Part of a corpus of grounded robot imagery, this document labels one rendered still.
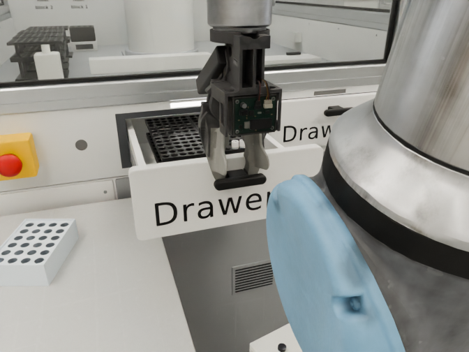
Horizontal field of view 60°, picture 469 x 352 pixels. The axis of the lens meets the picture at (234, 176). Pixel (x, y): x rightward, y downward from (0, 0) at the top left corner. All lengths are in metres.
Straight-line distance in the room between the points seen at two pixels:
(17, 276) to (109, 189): 0.28
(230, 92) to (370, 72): 0.57
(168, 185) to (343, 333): 0.42
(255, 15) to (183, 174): 0.23
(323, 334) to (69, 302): 0.46
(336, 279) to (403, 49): 0.09
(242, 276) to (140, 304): 0.51
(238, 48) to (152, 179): 0.21
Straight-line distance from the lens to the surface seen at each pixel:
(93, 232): 0.75
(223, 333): 1.17
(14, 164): 0.77
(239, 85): 0.46
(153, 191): 0.56
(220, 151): 0.52
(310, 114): 0.91
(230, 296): 1.09
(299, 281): 0.22
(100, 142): 0.82
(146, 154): 0.85
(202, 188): 0.58
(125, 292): 0.61
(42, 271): 0.64
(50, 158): 0.84
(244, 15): 0.47
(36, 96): 0.80
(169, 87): 0.80
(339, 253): 0.17
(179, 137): 0.74
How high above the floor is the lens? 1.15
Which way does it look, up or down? 25 degrees down
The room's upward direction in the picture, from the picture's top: straight up
